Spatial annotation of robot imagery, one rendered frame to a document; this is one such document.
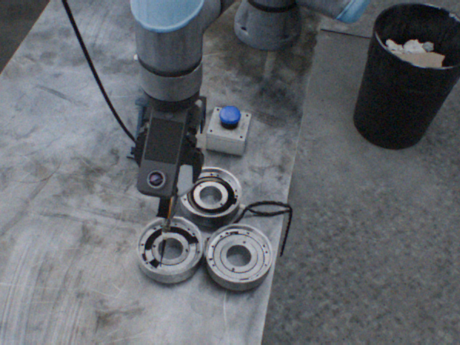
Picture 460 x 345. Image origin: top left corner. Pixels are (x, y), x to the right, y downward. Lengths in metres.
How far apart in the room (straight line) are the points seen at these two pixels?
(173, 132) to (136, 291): 0.31
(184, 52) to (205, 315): 0.43
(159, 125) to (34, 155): 0.43
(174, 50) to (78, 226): 0.45
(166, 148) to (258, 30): 0.62
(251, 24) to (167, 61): 0.65
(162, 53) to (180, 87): 0.05
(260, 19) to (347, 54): 1.37
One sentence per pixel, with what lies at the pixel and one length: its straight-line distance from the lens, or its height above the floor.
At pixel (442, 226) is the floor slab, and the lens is 2.12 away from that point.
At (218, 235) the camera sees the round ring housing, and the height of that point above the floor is 0.83.
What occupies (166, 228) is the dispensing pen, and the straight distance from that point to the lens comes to 0.88.
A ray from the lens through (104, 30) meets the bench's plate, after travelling 1.34.
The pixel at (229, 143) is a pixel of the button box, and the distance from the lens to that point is 1.06.
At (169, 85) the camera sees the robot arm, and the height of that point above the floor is 1.16.
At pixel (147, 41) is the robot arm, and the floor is 1.22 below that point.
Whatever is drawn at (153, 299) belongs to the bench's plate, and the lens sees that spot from 0.92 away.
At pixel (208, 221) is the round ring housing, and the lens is 0.96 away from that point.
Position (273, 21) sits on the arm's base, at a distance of 1.27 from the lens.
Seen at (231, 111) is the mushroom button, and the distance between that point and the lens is 1.06.
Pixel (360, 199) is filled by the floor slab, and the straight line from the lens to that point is 2.09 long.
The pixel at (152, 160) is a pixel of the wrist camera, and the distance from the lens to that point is 0.72.
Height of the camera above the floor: 1.63
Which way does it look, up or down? 52 degrees down
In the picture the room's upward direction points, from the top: 6 degrees clockwise
